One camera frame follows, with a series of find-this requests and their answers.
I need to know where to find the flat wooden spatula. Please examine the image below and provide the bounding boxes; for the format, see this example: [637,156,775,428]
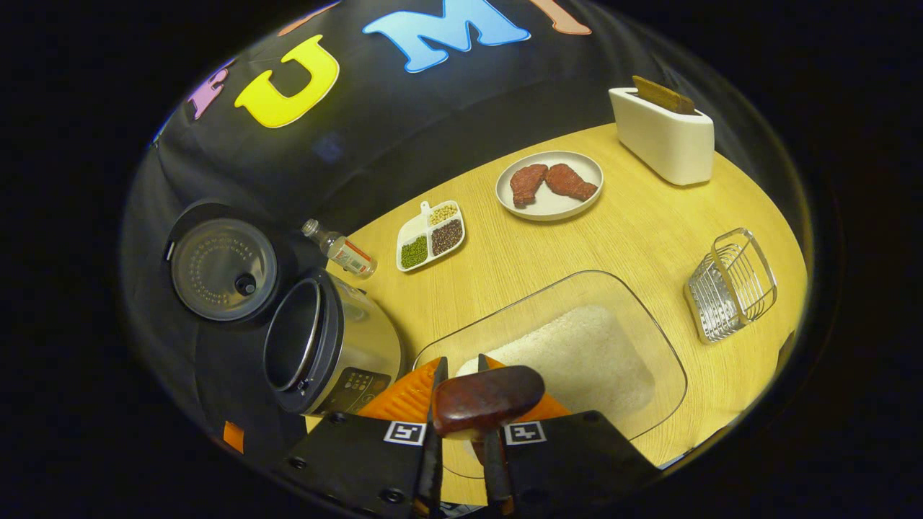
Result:
[632,76,697,115]

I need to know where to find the dark wooden spoon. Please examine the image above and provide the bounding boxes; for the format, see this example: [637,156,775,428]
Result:
[433,365,546,466]

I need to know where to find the white chopstick holder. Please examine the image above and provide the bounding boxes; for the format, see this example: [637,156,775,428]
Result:
[608,86,715,186]

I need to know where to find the white divided bean dish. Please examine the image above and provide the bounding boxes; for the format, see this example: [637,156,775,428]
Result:
[396,200,467,273]

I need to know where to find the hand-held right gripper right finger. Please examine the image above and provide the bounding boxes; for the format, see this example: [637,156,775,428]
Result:
[476,353,661,517]

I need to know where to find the round white plate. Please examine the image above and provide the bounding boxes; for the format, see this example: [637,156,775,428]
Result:
[495,151,604,221]

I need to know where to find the small clear bottle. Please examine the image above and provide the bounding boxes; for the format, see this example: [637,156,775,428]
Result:
[301,219,378,280]

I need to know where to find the red meat piece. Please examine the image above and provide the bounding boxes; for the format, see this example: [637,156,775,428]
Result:
[511,164,549,208]
[544,164,599,201]

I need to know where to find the metal wire rack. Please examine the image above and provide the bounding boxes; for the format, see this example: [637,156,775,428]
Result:
[684,228,778,344]

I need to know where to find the dark grey rice cooker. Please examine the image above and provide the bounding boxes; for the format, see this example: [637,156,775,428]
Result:
[162,200,403,417]

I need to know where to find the black backdrop cloth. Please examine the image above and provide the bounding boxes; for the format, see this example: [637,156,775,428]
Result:
[123,0,722,462]

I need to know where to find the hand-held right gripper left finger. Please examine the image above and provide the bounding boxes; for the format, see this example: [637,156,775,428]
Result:
[278,357,449,519]

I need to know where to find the clear glass rectangular container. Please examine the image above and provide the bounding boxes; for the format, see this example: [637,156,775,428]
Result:
[411,270,688,480]

